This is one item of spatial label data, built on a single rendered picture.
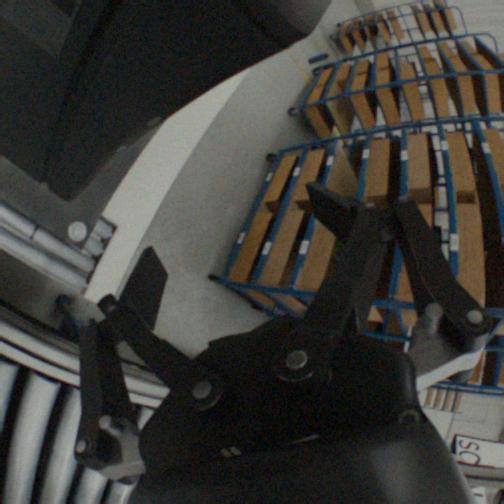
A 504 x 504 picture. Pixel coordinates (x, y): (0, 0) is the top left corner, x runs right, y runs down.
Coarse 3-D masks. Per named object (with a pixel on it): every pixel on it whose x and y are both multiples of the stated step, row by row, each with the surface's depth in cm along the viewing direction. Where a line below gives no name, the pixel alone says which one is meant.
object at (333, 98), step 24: (384, 48) 169; (456, 48) 128; (480, 48) 105; (312, 72) 226; (336, 72) 190; (456, 72) 97; (480, 72) 86; (336, 96) 158; (432, 96) 122; (456, 96) 122; (480, 96) 110; (336, 120) 182; (360, 120) 169; (384, 120) 158; (360, 144) 185
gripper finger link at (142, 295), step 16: (144, 256) 18; (144, 272) 17; (160, 272) 20; (128, 288) 14; (144, 288) 16; (160, 288) 19; (128, 304) 14; (144, 304) 15; (160, 304) 17; (144, 320) 15
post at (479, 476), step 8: (464, 464) 27; (464, 472) 25; (472, 472) 24; (480, 472) 22; (488, 472) 21; (496, 472) 20; (472, 480) 22; (480, 480) 21; (488, 480) 20; (496, 480) 19
